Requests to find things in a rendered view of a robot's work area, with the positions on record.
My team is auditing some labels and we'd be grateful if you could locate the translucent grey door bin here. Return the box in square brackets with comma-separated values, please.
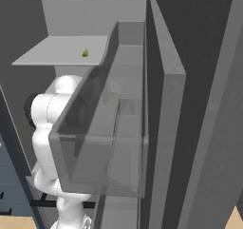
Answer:
[47, 20, 150, 199]

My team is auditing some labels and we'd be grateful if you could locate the grey fridge door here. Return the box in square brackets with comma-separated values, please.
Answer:
[143, 0, 243, 229]

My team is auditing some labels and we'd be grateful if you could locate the grey fridge shelf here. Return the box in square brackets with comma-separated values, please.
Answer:
[11, 35, 110, 67]

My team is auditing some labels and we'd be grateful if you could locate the clear narrow door bin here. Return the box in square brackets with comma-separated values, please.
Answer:
[94, 188, 142, 229]

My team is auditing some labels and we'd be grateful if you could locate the grey fridge body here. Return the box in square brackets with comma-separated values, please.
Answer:
[0, 0, 150, 229]

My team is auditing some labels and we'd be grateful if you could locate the blue-grey cupboard run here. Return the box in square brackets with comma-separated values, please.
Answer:
[0, 133, 34, 218]

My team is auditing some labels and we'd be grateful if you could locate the black bar handle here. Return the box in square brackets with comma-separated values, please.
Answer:
[29, 199, 96, 209]

